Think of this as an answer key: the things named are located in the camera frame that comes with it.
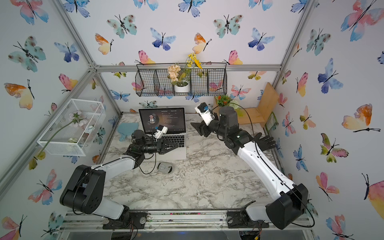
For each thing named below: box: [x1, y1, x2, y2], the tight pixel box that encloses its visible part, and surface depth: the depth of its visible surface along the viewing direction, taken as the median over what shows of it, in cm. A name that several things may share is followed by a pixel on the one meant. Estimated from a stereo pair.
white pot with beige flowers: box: [167, 64, 190, 93], surface depth 88 cm
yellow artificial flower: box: [187, 52, 202, 69], surface depth 84 cm
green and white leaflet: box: [265, 111, 279, 132], surface depth 111 cm
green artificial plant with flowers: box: [215, 94, 239, 110], surface depth 98 cm
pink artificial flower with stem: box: [28, 110, 88, 171], surface depth 74 cm
